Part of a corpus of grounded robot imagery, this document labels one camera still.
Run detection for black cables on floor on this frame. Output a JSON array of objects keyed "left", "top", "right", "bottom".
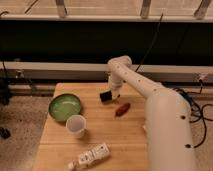
[{"left": 173, "top": 87, "right": 213, "bottom": 150}]

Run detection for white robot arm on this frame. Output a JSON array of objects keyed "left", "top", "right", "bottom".
[{"left": 108, "top": 56, "right": 197, "bottom": 171}]

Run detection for green bowl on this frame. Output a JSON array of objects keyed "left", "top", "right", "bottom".
[{"left": 48, "top": 93, "right": 82, "bottom": 122}]

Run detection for brown oblong object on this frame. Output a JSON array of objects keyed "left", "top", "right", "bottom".
[{"left": 115, "top": 103, "right": 131, "bottom": 117}]

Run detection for black object left floor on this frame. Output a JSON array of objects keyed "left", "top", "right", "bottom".
[{"left": 0, "top": 127, "right": 11, "bottom": 139}]

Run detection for black eraser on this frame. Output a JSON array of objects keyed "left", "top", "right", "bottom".
[{"left": 100, "top": 91, "right": 113, "bottom": 103}]

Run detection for black cable on wall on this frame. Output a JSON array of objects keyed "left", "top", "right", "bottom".
[{"left": 134, "top": 13, "right": 165, "bottom": 73}]

